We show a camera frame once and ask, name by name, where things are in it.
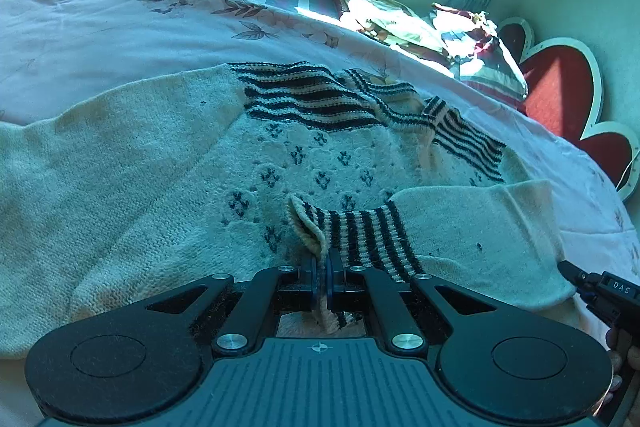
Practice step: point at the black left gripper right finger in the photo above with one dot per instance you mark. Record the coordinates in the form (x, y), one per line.
(374, 295)

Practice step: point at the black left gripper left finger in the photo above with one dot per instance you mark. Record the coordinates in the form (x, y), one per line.
(271, 293)

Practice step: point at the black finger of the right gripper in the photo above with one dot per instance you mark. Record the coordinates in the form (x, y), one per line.
(571, 273)

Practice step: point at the cream knitted striped sweater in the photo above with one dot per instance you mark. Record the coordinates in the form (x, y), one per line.
(241, 167)

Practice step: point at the red heart-shaped headboard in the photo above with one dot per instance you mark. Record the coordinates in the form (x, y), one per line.
(566, 96)

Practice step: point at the striped pillow with pillowcase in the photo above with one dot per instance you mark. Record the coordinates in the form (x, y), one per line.
(492, 71)

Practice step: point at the crumpled colourful blanket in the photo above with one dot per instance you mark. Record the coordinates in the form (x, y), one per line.
(446, 36)

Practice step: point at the pink floral bed quilt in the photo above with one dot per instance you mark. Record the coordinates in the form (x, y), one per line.
(56, 54)

